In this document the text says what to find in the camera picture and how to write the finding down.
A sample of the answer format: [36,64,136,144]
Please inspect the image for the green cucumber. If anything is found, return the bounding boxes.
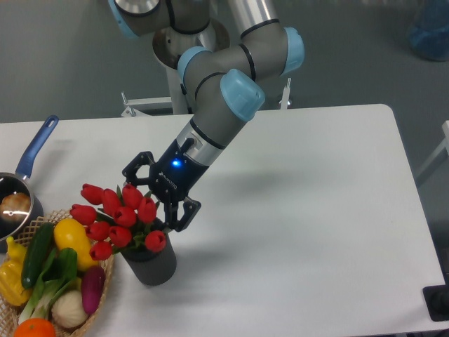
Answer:
[21,223,54,289]

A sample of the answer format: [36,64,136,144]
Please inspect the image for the white furniture frame right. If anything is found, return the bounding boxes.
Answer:
[415,120,448,187]

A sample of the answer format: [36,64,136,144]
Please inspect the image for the woven wicker basket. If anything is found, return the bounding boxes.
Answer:
[0,209,116,337]

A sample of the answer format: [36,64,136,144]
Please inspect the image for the white garlic bulb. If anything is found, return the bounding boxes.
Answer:
[51,290,88,329]

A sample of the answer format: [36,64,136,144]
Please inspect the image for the green bok choy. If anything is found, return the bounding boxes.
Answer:
[18,248,78,324]

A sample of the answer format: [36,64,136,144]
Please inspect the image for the purple eggplant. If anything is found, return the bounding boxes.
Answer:
[81,266,106,315]

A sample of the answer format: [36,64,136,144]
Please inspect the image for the blue handled saucepan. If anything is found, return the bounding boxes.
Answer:
[1,115,59,253]

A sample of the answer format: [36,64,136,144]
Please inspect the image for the orange fruit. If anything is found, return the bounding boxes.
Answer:
[13,318,56,337]

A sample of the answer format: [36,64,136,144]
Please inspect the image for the blue bin in background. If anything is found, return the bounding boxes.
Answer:
[407,0,448,62]

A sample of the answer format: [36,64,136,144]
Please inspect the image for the black device at table edge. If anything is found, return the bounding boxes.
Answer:
[422,285,448,322]

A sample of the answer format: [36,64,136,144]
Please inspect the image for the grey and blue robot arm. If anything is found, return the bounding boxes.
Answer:
[109,1,304,232]

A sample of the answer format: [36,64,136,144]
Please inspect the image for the yellow squash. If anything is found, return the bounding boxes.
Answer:
[53,218,99,272]

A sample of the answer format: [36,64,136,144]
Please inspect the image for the red tulip bouquet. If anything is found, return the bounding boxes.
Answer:
[69,183,168,260]

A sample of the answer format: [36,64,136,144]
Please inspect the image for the yellow bell pepper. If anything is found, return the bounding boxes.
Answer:
[1,236,32,307]

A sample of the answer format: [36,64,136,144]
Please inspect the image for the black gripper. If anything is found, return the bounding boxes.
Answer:
[122,138,208,232]

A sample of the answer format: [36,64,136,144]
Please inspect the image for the browned bun in pan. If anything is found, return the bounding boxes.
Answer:
[1,192,31,223]

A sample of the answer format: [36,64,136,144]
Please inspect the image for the grey ribbed vase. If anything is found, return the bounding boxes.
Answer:
[121,218,177,286]

